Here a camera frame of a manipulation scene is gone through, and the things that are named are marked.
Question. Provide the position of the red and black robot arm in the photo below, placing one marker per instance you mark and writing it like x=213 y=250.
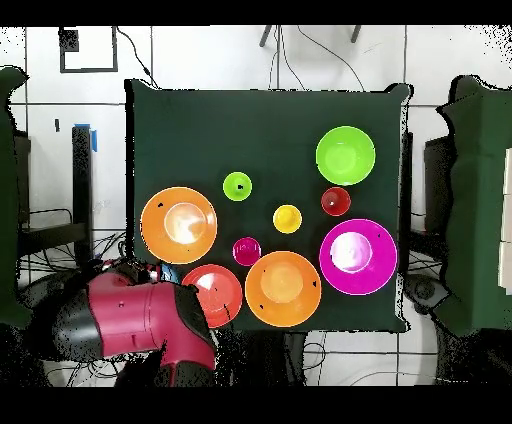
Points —
x=132 y=316

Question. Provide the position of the green plastic cup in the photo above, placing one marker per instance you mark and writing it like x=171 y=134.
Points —
x=232 y=192

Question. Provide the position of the red-orange plastic bowl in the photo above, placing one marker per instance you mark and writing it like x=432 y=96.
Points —
x=224 y=296

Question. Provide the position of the magenta plastic cup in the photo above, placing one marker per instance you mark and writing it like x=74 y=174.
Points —
x=246 y=256

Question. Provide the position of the orange plastic bowl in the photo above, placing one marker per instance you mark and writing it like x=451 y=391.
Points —
x=264 y=312
x=154 y=240

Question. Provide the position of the green plastic bowl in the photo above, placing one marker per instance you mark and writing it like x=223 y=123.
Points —
x=346 y=155

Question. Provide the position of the yellow plastic cup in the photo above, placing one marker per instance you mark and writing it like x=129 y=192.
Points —
x=287 y=218

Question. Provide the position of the black square floor frame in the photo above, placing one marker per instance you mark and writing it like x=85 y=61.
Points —
x=88 y=70

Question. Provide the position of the dark green table cloth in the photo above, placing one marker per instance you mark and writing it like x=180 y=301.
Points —
x=260 y=132

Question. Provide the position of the red plastic cup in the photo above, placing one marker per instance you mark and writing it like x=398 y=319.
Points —
x=340 y=196

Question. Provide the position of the blue plastic bowl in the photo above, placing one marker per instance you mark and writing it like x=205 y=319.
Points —
x=171 y=274

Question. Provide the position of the grey tripod leg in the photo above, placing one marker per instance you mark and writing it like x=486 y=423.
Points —
x=355 y=34
x=265 y=36

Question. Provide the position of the green covered side table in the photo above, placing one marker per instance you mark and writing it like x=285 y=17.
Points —
x=476 y=200
x=8 y=180

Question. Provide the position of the pink plastic bowl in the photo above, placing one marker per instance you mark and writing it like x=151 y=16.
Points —
x=380 y=276

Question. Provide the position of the black metal stand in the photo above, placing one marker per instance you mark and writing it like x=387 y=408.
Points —
x=82 y=180

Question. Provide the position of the blue tape strip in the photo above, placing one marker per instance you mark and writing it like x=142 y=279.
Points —
x=94 y=142

